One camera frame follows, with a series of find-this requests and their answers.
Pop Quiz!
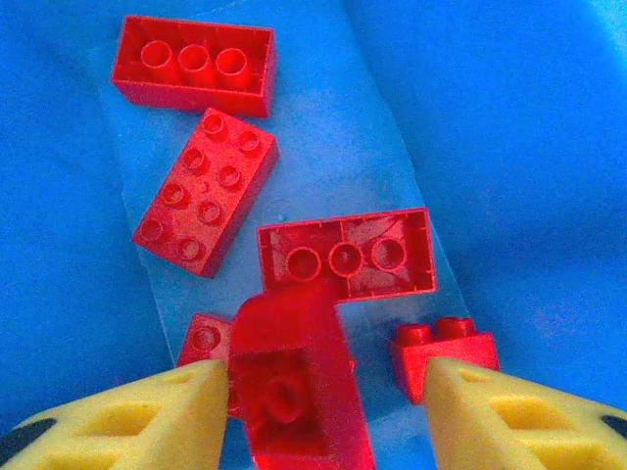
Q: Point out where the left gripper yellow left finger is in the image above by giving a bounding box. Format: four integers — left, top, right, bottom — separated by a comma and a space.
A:
0, 358, 231, 470

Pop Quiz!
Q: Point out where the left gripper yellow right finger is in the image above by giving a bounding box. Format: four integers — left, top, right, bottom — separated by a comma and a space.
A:
424, 355, 627, 470

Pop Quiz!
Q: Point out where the small red lego brick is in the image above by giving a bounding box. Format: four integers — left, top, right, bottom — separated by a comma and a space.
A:
174, 312, 236, 371
389, 316, 501, 406

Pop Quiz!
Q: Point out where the blue three-compartment plastic bin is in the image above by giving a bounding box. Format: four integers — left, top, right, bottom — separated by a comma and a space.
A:
0, 0, 627, 470

